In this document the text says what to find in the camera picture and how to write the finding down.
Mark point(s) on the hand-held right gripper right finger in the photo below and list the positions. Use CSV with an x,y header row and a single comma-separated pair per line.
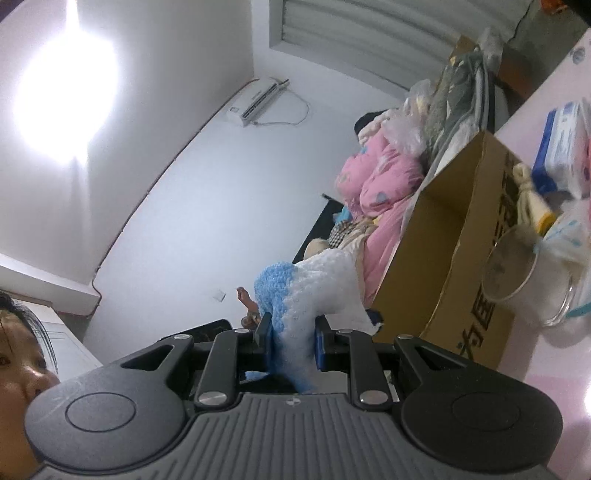
x,y
321,346

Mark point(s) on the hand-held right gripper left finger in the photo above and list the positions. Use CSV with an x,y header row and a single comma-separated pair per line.
x,y
264,344

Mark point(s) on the blue and white fluffy cloth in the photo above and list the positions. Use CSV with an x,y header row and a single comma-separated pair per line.
x,y
323,286

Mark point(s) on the knotted cream yellow socks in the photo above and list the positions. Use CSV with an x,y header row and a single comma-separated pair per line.
x,y
531,203

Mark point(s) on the face mask pack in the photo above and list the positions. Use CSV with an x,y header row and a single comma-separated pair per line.
x,y
565,235

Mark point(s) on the white blue wet wipes pack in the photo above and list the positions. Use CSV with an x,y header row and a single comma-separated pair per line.
x,y
558,147

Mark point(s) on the pink soft roll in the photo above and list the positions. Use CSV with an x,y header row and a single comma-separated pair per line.
x,y
584,170

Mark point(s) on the beige plush toy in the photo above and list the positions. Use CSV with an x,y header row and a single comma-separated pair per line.
x,y
316,247

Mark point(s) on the beige blanket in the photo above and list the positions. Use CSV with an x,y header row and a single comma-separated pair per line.
x,y
358,240

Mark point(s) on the checkered cloth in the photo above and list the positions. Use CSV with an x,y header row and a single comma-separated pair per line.
x,y
341,233

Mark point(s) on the black headboard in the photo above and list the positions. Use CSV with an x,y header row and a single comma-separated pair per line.
x,y
318,221

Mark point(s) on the pink printed quilt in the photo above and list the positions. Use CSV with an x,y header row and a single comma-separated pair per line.
x,y
383,184

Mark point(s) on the white wardrobe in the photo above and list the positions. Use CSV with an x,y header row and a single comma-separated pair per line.
x,y
69,337

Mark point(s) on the clear glass cup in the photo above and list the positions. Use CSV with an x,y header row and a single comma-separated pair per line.
x,y
512,272

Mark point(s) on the pale pink fleece blanket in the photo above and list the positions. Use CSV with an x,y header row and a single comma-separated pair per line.
x,y
376,131

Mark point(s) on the clear plastic bag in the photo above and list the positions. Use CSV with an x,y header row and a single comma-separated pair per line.
x,y
406,124

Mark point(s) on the white air conditioner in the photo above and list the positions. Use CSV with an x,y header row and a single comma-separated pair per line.
x,y
258,99

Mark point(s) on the person's face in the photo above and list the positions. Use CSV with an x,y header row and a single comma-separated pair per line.
x,y
18,392

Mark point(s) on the grey patterned quilt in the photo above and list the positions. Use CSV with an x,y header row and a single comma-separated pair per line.
x,y
457,92

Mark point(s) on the grey curtain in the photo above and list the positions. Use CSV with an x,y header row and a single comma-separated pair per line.
x,y
369,27

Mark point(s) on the ceiling light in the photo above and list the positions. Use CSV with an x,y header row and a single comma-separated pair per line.
x,y
64,83

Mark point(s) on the small brown cardboard box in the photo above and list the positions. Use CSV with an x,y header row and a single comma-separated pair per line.
x,y
466,48

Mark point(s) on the white wall socket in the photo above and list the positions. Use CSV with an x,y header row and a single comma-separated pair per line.
x,y
219,295

